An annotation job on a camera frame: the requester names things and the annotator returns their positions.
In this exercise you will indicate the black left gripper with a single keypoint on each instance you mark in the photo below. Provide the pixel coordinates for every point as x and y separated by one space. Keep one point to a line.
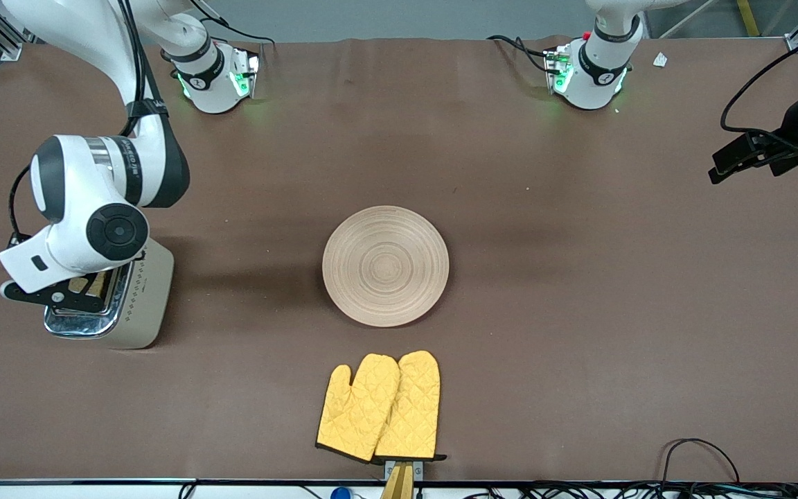
796 125

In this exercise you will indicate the round wooden plate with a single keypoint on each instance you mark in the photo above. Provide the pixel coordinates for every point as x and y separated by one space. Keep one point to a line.
385 267

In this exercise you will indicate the brown bread slice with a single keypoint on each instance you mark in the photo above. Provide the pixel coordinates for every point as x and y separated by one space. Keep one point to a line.
98 284

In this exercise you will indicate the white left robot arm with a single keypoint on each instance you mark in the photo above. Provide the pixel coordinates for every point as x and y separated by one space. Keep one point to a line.
600 76

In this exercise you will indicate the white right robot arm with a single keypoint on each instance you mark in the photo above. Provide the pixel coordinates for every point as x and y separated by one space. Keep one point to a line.
94 187

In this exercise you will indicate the cream and chrome toaster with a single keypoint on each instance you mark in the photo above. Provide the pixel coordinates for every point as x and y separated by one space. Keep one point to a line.
146 298

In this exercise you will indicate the small white paper scrap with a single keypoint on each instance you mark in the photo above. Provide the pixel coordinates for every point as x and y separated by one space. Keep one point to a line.
660 59

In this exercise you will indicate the yellow quilted oven mitt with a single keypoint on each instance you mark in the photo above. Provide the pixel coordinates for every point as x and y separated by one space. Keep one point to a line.
413 409
357 409

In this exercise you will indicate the blue round cap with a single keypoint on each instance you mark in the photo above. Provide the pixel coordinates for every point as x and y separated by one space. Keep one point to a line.
339 493

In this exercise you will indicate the small metal bracket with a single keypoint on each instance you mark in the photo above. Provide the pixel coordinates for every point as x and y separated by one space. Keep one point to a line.
418 468

